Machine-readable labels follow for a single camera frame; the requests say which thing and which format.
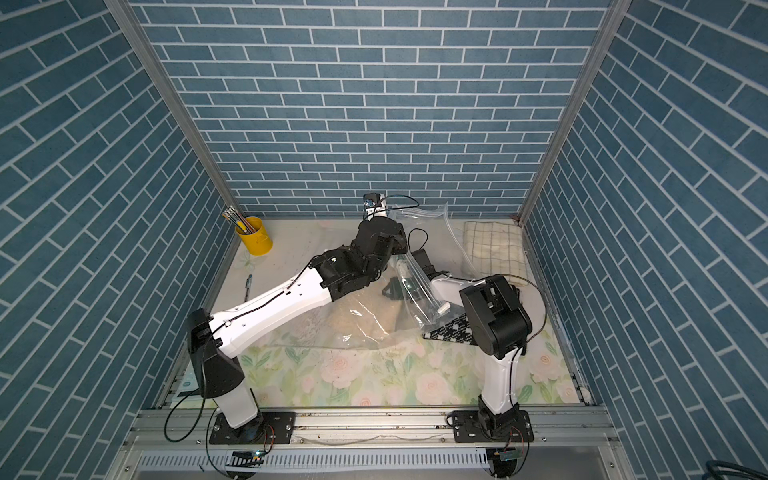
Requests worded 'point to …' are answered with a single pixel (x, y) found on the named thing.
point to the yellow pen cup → (258, 242)
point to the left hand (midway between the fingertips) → (408, 226)
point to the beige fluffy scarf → (359, 320)
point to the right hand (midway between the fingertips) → (386, 292)
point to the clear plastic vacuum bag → (417, 291)
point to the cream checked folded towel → (493, 248)
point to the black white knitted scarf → (458, 329)
